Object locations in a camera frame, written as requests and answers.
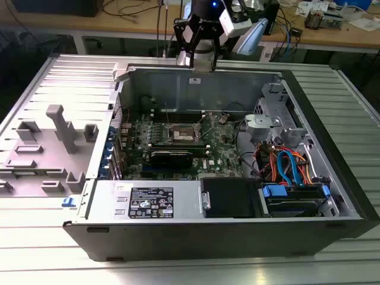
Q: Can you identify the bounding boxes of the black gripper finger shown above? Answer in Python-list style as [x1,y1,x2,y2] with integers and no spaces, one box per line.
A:
[207,27,223,72]
[173,15,206,71]

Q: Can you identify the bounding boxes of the metal CPU socket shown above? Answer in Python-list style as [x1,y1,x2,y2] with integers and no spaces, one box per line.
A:
[167,123,199,144]

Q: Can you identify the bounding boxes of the finned CPU cooler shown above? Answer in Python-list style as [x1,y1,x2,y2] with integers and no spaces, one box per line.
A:
[305,8,326,30]

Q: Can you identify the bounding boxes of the black plastic cover box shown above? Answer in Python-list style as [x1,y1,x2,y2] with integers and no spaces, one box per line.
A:
[200,177,262,219]

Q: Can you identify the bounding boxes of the pale blue teach pendant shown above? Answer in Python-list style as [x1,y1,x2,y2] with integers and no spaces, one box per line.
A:
[236,17,270,57]

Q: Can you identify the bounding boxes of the black desktop box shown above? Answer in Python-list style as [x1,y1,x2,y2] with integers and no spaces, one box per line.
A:
[262,0,281,36]

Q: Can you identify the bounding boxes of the metal disk bay cage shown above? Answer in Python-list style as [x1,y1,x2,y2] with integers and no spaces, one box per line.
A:
[254,81,290,119]

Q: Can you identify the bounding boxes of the green motherboard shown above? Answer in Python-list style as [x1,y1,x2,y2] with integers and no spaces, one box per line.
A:
[118,111,253,182]

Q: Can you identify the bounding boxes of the green RAM stick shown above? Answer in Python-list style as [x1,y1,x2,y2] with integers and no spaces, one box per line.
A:
[150,142,207,151]

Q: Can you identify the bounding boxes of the wooden desk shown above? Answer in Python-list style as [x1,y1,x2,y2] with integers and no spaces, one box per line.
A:
[0,0,380,51]

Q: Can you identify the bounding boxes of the black graphics card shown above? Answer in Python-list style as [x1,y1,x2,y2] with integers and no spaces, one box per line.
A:
[148,150,194,172]

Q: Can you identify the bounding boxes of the black monitor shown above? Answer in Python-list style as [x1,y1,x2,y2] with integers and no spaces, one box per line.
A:
[11,0,105,18]

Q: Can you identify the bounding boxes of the white paper sheet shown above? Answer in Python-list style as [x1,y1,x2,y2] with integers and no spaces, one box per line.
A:
[349,16,380,32]

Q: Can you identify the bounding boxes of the grey plastic parts rack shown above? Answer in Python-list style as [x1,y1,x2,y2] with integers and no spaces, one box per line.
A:
[0,103,100,198]

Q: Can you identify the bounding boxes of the hard disk in blue carrier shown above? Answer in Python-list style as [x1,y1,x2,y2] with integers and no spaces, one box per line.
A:
[261,182,332,217]

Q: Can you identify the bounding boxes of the silver power supply with label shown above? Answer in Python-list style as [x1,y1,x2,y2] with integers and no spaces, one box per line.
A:
[77,179,205,222]

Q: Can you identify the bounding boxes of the black and grey PC case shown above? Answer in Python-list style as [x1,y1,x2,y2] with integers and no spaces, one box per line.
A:
[62,59,380,262]

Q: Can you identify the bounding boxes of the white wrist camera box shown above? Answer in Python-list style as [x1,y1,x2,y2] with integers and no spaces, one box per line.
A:
[220,5,253,38]

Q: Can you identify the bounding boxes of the silver metal bracket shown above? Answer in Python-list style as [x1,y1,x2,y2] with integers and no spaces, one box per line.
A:
[245,114,281,140]

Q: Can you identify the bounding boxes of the blue wire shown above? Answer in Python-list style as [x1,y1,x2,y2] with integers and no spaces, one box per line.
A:
[277,150,303,186]

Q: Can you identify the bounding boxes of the orange wire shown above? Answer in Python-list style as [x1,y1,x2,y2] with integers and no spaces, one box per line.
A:
[258,145,314,186]

